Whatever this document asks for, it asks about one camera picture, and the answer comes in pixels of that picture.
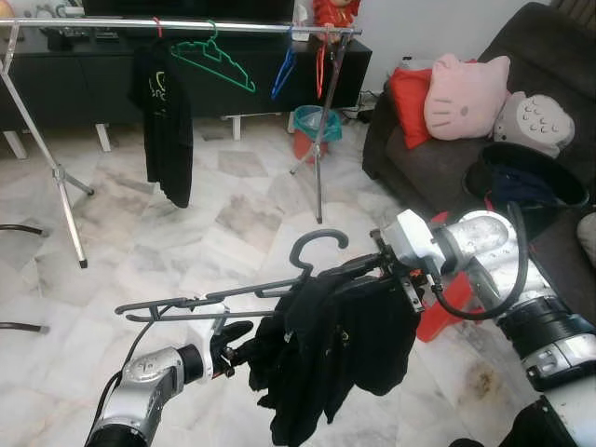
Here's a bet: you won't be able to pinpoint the navy blue garment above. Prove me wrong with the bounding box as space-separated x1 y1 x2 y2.
484 163 564 210

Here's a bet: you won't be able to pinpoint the round black laundry basket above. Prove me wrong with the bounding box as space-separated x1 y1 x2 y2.
463 142 590 234

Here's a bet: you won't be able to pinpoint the black garment with neon logo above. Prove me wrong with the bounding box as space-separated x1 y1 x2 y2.
244 265 420 447

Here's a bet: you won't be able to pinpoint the red plastic bucket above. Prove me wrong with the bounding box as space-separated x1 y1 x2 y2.
291 130 327 164

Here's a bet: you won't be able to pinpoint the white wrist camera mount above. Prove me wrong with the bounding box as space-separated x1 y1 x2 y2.
186 300 231 350
382 210 448 273

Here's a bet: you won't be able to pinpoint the round grey Totoro cushion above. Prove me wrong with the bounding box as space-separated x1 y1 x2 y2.
492 91 576 159

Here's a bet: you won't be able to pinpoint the red plastic hanger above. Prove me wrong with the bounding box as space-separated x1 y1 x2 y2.
315 28 329 99

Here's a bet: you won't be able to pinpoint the red square pillow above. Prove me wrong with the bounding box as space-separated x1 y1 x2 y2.
386 63 434 150

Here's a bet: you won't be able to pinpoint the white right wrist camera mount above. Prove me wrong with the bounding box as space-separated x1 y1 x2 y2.
382 210 448 273

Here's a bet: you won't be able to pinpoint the dark grey fabric sofa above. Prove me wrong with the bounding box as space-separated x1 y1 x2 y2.
361 0 596 322

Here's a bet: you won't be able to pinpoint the red festive doll ornament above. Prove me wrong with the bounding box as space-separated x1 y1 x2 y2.
312 0 362 27

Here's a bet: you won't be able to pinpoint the pink cat face pillow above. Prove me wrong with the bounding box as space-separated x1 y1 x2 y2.
424 53 513 142

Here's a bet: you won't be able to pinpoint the red plastic stool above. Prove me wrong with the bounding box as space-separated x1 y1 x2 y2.
414 212 485 344

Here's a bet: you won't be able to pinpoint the black plastic hanger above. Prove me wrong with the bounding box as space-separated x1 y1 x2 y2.
115 228 383 324

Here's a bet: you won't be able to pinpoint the teal plastic bin bag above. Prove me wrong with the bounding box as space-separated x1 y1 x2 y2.
291 104 344 142

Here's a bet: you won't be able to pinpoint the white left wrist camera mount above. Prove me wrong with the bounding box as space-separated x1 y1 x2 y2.
186 300 231 350

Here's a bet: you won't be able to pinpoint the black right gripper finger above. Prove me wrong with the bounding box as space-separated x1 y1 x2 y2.
321 253 385 278

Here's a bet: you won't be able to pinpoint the green plastic hanger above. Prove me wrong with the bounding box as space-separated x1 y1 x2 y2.
170 20 257 94

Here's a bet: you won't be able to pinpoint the blue plastic hanger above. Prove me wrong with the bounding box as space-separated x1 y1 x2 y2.
271 28 299 101

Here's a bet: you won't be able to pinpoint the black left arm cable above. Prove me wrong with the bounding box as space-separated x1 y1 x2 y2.
93 321 157 425

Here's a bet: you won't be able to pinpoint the black trousers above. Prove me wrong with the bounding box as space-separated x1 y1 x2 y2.
128 39 195 209

